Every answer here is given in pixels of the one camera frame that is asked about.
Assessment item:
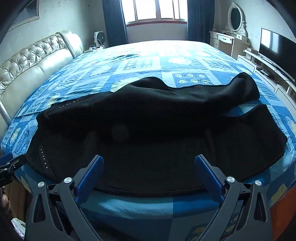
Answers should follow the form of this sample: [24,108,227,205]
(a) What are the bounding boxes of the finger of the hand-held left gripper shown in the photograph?
[0,152,26,173]

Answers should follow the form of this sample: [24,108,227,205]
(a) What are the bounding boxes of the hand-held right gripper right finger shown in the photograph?
[194,154,274,241]

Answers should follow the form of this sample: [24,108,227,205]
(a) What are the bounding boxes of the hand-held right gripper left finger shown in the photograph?
[24,155,105,241]

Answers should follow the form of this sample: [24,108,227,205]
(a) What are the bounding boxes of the black pants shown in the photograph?
[24,72,288,197]

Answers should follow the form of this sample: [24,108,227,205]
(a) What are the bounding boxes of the orange object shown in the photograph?
[269,195,296,234]

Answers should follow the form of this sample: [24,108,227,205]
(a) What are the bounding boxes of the beige tufted leather headboard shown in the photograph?
[0,31,84,126]

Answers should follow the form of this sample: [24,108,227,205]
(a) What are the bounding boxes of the white television stand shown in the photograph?
[238,47,296,109]

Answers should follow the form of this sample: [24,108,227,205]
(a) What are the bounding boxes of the bed with blue patterned sheet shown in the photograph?
[0,40,296,241]

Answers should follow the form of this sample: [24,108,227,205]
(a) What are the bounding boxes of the white dressing table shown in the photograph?
[209,30,250,61]

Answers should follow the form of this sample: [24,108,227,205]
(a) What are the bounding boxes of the white box fan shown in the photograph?
[94,31,107,48]

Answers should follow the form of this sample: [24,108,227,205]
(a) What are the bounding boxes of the flat screen television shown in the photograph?
[258,28,296,82]

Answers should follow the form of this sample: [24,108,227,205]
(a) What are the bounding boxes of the blue curtain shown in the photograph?
[186,0,215,43]
[102,0,129,48]

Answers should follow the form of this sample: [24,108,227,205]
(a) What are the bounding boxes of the white oval vanity mirror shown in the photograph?
[227,2,249,36]

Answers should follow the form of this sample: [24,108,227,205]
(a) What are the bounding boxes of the wooden bed frame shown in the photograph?
[5,178,30,223]

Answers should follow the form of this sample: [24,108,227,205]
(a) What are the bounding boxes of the framed wall picture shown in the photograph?
[9,0,40,30]

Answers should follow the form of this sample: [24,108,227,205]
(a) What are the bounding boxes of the window with white frame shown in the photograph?
[121,0,188,25]

